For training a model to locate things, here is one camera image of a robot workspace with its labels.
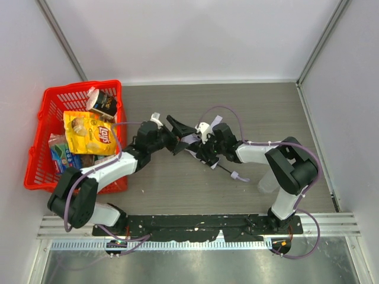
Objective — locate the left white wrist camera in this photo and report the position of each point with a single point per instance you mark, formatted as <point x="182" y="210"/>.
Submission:
<point x="155" y="118"/>

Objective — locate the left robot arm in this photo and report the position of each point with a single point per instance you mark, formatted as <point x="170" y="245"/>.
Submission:
<point x="74" y="197"/>

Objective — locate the yellow Lay's chips bag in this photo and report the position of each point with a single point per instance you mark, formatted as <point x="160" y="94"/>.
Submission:
<point x="87" y="134"/>

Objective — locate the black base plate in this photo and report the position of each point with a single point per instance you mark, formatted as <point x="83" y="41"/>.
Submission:
<point x="199" y="228"/>

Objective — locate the blue snack packet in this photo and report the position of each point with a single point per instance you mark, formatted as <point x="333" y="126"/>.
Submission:
<point x="63" y="158"/>

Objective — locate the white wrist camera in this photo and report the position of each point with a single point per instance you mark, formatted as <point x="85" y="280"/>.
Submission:
<point x="204" y="131"/>
<point x="155" y="118"/>

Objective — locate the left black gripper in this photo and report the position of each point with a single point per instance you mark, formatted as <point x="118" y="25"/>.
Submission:
<point x="174" y="136"/>

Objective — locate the clear pink snack packet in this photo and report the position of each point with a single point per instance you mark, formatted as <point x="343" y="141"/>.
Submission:
<point x="55" y="139"/>

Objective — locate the clear plastic water bottle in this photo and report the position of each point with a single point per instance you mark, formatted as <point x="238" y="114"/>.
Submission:
<point x="268" y="183"/>

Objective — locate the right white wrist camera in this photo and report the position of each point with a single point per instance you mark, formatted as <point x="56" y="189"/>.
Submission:
<point x="204" y="131"/>

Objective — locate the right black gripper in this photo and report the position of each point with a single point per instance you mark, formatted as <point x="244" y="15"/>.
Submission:
<point x="204" y="151"/>

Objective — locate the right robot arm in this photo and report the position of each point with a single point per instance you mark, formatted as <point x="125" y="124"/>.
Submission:
<point x="293" y="168"/>

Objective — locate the black and white carton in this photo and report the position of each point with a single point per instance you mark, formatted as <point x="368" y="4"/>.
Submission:
<point x="101" y="103"/>

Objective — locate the red plastic basket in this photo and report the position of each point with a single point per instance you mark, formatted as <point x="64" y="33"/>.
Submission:
<point x="40" y="173"/>

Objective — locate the white slotted cable duct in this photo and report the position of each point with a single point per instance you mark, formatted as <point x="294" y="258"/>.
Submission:
<point x="109" y="244"/>

